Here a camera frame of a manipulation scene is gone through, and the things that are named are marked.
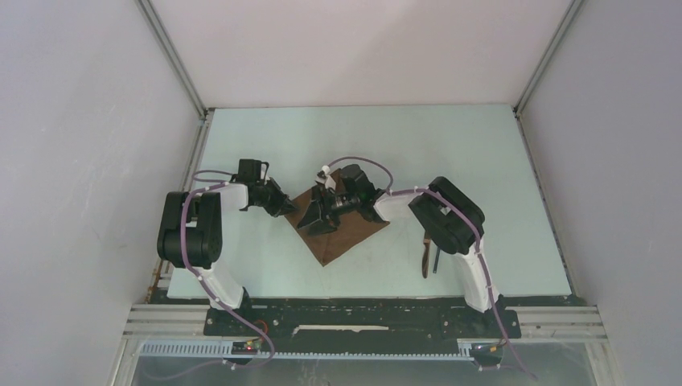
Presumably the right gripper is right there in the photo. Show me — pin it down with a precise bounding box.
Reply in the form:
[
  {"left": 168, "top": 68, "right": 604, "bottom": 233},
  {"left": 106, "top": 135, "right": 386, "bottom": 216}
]
[{"left": 298, "top": 183, "right": 361, "bottom": 236}]

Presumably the brown cloth napkin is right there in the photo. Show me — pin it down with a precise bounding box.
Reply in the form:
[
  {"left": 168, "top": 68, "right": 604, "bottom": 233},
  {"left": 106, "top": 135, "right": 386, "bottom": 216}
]
[{"left": 285, "top": 190, "right": 389, "bottom": 266}]

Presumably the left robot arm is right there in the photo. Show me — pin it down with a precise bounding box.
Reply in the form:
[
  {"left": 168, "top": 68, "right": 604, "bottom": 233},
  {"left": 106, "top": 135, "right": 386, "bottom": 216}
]
[{"left": 157, "top": 176, "right": 298, "bottom": 335}]

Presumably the left controller board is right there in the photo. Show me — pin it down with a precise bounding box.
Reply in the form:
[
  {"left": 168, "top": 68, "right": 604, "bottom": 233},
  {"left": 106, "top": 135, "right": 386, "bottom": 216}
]
[{"left": 230, "top": 340, "right": 261, "bottom": 355}]

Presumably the controller board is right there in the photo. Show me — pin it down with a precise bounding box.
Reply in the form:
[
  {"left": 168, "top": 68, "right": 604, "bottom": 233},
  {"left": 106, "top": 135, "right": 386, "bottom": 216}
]
[
  {"left": 230, "top": 340, "right": 261, "bottom": 355},
  {"left": 470, "top": 344, "right": 504, "bottom": 355}
]

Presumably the right controller board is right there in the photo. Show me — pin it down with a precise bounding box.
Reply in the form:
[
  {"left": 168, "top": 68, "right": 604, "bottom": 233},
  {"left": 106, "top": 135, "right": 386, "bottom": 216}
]
[{"left": 470, "top": 344, "right": 504, "bottom": 355}]

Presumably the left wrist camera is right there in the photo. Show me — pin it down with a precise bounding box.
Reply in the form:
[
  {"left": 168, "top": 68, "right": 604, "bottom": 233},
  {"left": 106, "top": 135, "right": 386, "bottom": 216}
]
[{"left": 232, "top": 158, "right": 269, "bottom": 184}]

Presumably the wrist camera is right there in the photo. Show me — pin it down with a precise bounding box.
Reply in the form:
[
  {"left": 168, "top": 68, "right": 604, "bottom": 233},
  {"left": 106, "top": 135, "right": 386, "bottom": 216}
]
[
  {"left": 232, "top": 158, "right": 269, "bottom": 184},
  {"left": 315, "top": 164, "right": 378, "bottom": 199}
]

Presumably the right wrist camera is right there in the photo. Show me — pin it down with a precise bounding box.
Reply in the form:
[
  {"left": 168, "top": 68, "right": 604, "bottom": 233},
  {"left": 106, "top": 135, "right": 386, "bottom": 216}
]
[{"left": 315, "top": 164, "right": 378, "bottom": 199}]

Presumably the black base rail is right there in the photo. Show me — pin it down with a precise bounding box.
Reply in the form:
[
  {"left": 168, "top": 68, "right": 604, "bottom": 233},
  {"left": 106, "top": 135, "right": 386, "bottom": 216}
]
[{"left": 203, "top": 298, "right": 521, "bottom": 354}]

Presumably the white cable duct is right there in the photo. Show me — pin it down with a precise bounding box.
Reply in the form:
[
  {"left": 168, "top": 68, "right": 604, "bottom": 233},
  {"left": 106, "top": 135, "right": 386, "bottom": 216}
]
[{"left": 139, "top": 340, "right": 474, "bottom": 361}]

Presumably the left aluminium frame post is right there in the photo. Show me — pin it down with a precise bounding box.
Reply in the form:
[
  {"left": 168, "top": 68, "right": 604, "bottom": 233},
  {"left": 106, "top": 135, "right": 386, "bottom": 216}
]
[{"left": 135, "top": 0, "right": 208, "bottom": 120}]

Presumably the aluminium frame post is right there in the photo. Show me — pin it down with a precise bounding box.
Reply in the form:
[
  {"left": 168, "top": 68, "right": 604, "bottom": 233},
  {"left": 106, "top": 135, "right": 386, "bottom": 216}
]
[
  {"left": 135, "top": 0, "right": 208, "bottom": 120},
  {"left": 513, "top": 0, "right": 587, "bottom": 117}
]

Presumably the right aluminium frame post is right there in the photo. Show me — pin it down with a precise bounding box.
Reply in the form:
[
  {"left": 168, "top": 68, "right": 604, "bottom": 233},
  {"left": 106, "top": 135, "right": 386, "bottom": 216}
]
[{"left": 513, "top": 0, "right": 587, "bottom": 117}]

